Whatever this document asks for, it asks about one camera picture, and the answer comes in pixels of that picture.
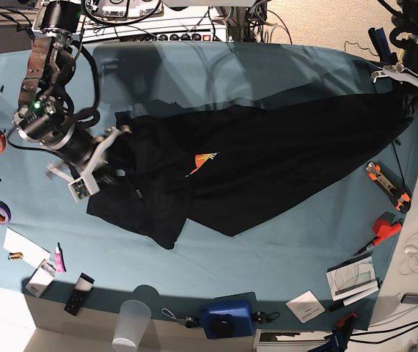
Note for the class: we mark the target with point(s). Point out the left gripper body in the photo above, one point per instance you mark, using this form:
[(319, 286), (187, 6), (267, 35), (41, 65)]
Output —
[(396, 72)]

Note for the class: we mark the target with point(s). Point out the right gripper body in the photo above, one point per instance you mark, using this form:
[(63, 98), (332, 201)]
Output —
[(82, 182)]

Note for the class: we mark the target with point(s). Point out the black t-shirt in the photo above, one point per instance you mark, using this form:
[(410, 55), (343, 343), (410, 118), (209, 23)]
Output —
[(236, 168)]

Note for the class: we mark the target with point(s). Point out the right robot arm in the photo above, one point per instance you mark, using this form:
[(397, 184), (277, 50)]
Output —
[(46, 115)]

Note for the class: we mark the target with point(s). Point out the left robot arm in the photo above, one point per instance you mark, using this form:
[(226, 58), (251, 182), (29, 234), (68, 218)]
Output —
[(405, 37)]

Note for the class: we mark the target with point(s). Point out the white paper sheet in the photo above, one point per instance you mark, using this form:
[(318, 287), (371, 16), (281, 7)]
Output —
[(33, 254)]

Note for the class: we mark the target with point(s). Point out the pink glue tube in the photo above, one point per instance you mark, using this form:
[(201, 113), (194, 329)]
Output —
[(59, 261)]

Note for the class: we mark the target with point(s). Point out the purple tape roll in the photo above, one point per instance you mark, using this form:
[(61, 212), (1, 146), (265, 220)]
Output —
[(5, 214)]

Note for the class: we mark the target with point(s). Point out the black remote control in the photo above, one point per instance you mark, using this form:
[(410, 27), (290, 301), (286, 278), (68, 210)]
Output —
[(79, 294)]

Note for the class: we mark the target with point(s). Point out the small battery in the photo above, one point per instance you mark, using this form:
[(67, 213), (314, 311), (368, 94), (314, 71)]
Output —
[(15, 256)]

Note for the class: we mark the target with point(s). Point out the white packaged item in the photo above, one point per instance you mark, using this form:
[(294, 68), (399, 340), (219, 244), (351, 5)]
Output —
[(42, 277)]

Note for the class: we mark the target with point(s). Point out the clear plastic cup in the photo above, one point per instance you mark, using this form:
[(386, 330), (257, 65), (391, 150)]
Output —
[(132, 322)]

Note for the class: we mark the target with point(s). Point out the blue plastic box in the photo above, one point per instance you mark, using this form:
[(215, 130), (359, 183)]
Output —
[(227, 319)]

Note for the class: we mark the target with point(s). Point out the white booklet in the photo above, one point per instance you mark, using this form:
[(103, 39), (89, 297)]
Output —
[(351, 277)]

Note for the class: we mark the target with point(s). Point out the teal table cloth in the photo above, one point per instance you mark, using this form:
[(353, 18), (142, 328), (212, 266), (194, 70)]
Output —
[(269, 264)]

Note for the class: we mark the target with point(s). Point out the white instruction card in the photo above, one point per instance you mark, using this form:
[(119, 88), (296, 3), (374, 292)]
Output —
[(305, 307)]

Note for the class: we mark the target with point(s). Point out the orange black wire stripper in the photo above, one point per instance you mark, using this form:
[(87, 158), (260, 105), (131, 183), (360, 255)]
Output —
[(397, 195)]

